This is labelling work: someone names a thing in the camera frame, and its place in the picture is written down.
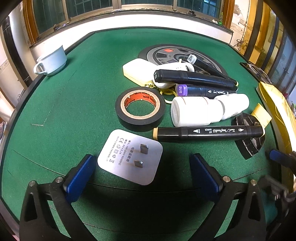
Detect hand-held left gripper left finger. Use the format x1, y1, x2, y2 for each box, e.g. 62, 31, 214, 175
20, 153, 97, 241

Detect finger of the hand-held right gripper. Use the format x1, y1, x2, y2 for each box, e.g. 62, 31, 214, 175
265, 149, 296, 167
259, 175, 292, 202

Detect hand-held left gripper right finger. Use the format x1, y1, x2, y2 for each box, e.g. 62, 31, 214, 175
189, 153, 266, 241

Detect black marker beige cap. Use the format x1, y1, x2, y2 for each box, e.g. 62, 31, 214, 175
153, 125, 265, 142

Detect white power adapter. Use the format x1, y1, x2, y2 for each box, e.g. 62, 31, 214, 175
97, 129, 163, 186

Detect yellow tray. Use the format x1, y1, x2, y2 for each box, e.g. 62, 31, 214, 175
255, 81, 296, 193

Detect white bottle red label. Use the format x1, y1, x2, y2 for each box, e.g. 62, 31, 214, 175
171, 96, 225, 127

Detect white bottle green label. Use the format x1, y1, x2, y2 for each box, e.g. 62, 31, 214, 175
213, 93, 250, 121

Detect black electrical tape roll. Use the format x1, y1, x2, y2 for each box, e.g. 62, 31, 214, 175
115, 87, 166, 132

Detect black marker purple cap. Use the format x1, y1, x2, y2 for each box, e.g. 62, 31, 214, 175
175, 84, 237, 98

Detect thick black marker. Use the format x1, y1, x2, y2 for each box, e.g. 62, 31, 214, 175
153, 69, 238, 91

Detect white plastic case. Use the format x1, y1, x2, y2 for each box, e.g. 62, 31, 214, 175
151, 62, 195, 89

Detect slim black marker grey cap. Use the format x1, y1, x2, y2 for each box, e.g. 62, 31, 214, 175
187, 54, 232, 79

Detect white and yellow case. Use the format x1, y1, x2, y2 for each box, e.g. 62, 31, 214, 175
122, 58, 158, 85

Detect black round tape dispenser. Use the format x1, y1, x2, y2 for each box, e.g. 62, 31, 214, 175
231, 113, 266, 160

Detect yellow paper piece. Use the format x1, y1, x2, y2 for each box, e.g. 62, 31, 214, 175
251, 103, 273, 129

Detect eyeglasses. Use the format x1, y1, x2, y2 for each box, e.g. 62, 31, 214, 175
240, 61, 272, 84

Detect dark glass door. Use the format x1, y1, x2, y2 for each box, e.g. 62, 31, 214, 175
268, 28, 296, 93

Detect white cup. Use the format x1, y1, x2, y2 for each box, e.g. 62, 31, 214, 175
33, 45, 67, 76

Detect golden wooden door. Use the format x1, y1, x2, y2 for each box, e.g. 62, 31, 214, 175
245, 2, 281, 70

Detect round table control panel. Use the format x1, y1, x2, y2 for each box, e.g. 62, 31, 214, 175
138, 44, 226, 77

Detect wooden framed window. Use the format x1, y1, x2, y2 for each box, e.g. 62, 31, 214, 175
23, 0, 234, 44

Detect wall cable tangle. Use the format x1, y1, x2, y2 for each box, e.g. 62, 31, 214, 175
236, 21, 250, 52

